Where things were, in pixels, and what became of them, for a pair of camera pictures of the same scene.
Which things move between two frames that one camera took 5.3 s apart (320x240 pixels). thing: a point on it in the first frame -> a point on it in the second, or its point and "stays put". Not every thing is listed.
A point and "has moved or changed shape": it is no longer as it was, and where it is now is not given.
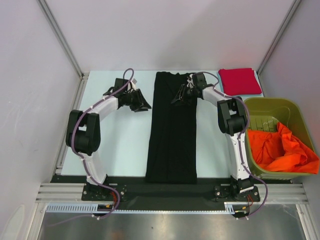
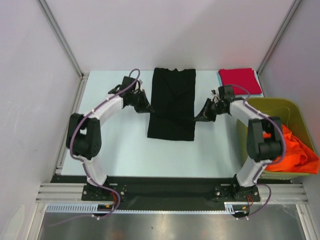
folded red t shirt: x=239 y=81 stays put
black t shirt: x=172 y=152 has moved or changed shape
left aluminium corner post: x=57 y=30 stays put
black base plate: x=208 y=190 stays put
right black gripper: x=185 y=92 -> x=210 y=111
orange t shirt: x=281 y=150 stays put
